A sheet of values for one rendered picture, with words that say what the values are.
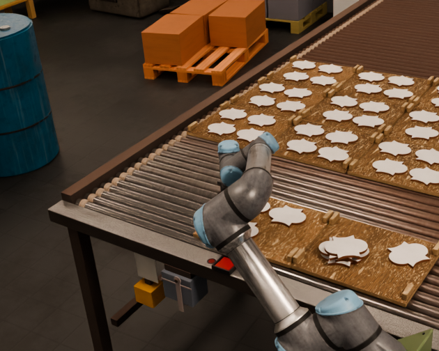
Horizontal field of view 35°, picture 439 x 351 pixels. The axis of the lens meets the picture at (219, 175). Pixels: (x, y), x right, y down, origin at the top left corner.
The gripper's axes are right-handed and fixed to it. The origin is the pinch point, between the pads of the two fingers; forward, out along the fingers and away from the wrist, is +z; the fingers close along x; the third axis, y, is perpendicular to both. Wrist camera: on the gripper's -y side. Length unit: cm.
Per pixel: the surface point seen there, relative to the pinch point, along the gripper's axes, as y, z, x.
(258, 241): -9.5, 0.7, 2.5
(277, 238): -14.6, 0.8, -2.2
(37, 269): 162, 93, -25
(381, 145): -20, 0, -83
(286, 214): -10.4, -0.4, -16.1
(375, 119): -8, 0, -106
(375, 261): -50, 1, -6
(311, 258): -30.8, 0.9, 2.4
